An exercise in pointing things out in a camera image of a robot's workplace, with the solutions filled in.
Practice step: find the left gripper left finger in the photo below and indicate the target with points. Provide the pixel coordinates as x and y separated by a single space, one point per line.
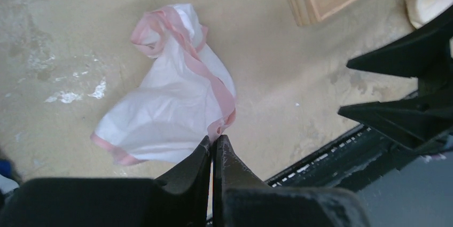
177 198

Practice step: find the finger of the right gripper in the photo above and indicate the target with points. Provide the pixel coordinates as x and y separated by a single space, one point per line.
413 54
420 123

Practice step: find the white underwear pink trim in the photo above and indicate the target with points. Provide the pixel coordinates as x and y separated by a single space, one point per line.
187 95

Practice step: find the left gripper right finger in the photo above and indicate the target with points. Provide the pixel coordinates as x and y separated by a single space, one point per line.
240 198

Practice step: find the white blue patterned underwear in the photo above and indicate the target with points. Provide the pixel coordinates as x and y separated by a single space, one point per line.
8 184

